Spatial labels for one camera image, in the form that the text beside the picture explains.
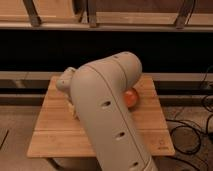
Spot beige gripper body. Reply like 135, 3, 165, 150
56, 67, 76, 93

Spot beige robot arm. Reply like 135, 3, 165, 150
56, 52, 158, 171

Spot orange ceramic bowl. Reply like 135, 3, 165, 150
124, 88, 139, 108

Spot wooden board table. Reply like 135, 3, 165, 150
27, 76, 175, 158

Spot wooden shelf rack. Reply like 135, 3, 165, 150
0, 0, 213, 32

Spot black cables on floor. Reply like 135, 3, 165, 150
165, 64, 213, 171

